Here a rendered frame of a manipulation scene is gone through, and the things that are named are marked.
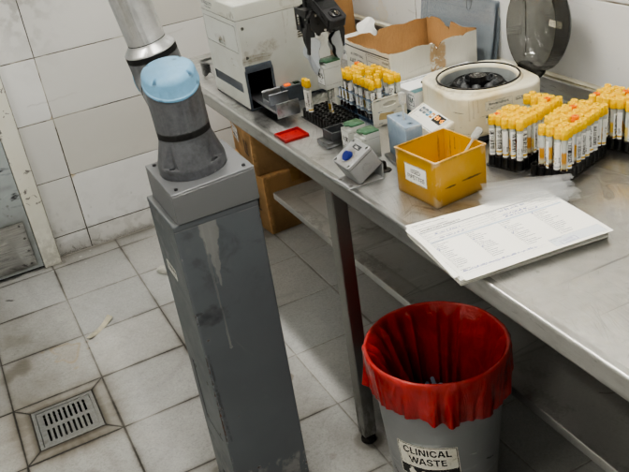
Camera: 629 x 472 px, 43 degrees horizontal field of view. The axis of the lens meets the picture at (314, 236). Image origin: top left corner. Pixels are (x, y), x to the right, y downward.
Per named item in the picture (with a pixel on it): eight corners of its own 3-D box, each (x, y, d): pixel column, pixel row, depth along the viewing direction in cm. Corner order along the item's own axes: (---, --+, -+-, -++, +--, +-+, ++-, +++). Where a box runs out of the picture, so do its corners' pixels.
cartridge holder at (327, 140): (317, 143, 197) (315, 130, 195) (348, 133, 200) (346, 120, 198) (328, 150, 193) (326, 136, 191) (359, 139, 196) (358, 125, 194)
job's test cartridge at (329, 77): (318, 86, 190) (314, 61, 187) (335, 81, 192) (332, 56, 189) (326, 90, 187) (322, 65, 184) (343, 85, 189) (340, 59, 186)
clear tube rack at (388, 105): (336, 109, 217) (333, 83, 214) (367, 98, 221) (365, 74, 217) (374, 128, 201) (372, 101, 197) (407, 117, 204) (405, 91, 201)
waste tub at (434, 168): (397, 189, 168) (392, 146, 163) (446, 169, 174) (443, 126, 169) (437, 210, 158) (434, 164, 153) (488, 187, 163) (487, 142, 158)
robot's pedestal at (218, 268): (245, 517, 209) (172, 228, 167) (218, 470, 225) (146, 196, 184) (312, 484, 216) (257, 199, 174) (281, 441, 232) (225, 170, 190)
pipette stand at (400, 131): (384, 156, 184) (380, 116, 179) (412, 150, 186) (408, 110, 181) (402, 171, 176) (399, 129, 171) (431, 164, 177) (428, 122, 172)
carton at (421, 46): (348, 88, 231) (342, 36, 224) (430, 64, 241) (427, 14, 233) (393, 109, 211) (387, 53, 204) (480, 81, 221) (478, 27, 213)
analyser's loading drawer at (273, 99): (249, 100, 227) (245, 83, 224) (270, 95, 229) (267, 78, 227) (278, 119, 210) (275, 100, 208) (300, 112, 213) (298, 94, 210)
